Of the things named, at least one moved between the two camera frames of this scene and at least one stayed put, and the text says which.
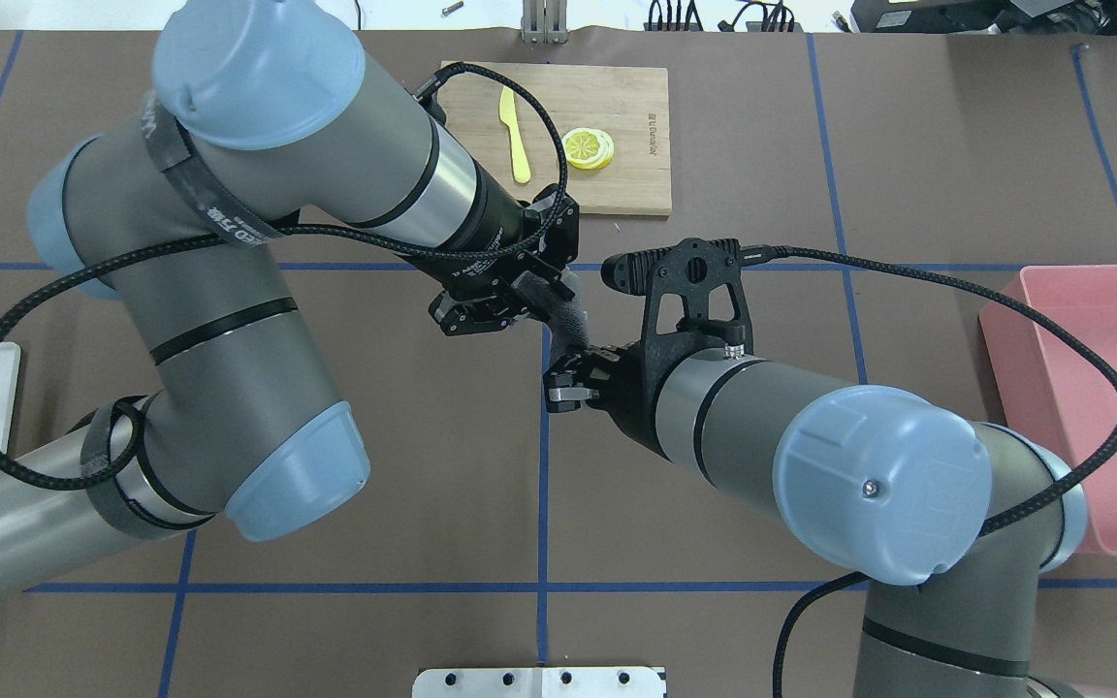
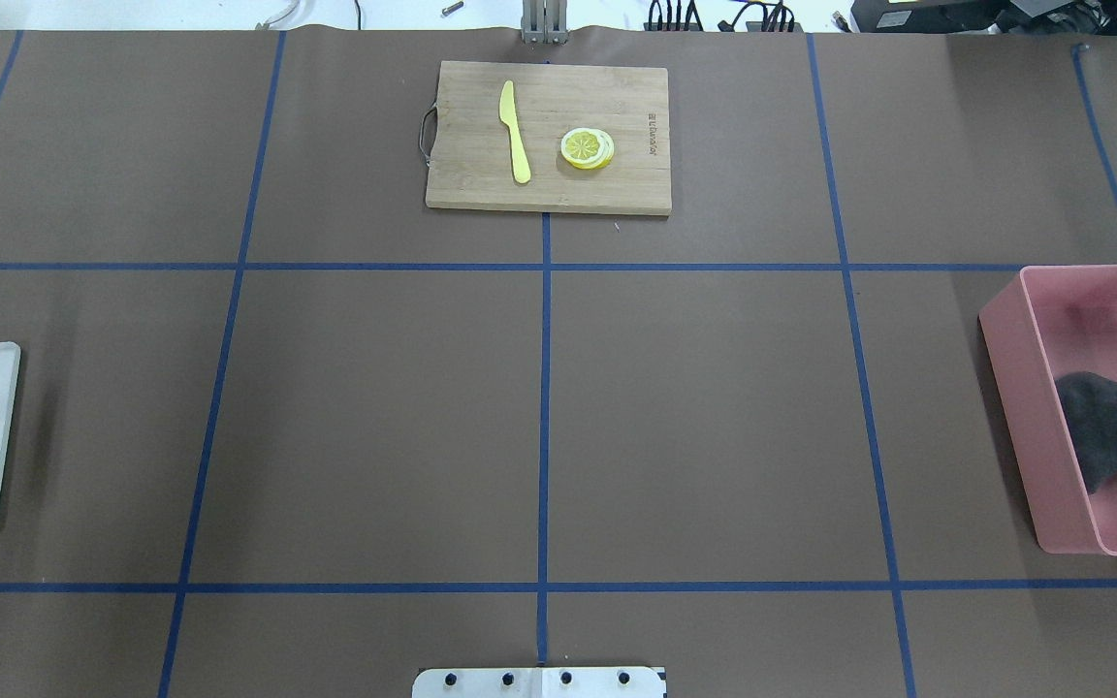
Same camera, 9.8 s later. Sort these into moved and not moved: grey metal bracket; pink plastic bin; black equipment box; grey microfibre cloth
Moved: grey microfibre cloth
Not moved: pink plastic bin; grey metal bracket; black equipment box
